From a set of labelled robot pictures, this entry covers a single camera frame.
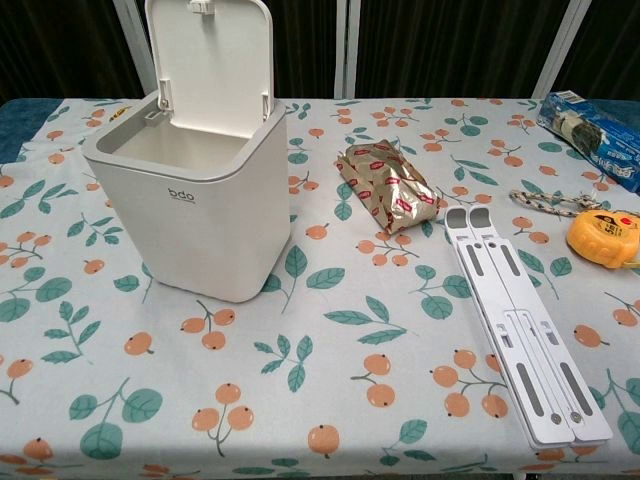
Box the white square box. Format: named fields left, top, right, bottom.
left=144, top=0, right=275, bottom=139

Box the white plastic trash bin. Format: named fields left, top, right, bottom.
left=82, top=96, right=289, bottom=305

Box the crumpled gold red-print snack wrapper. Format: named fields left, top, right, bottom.
left=337, top=139, right=441, bottom=235

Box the floral fruit print tablecloth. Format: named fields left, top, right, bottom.
left=0, top=97, right=640, bottom=480

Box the white folding laptop stand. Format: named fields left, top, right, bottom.
left=444, top=204, right=614, bottom=449

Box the black pleated curtain panel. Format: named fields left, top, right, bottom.
left=0, top=0, right=136, bottom=103
left=269, top=0, right=342, bottom=100
left=544, top=0, right=640, bottom=99
left=353, top=0, right=569, bottom=100

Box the yellow tape measure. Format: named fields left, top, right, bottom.
left=566, top=209, right=640, bottom=271

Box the blue plastic bag package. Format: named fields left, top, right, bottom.
left=537, top=90, right=640, bottom=195

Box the blue felt table cover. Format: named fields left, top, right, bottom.
left=0, top=98, right=69, bottom=164

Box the white partition frame post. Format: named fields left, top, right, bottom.
left=110, top=0, right=151, bottom=100
left=331, top=0, right=360, bottom=100
left=530, top=0, right=587, bottom=100

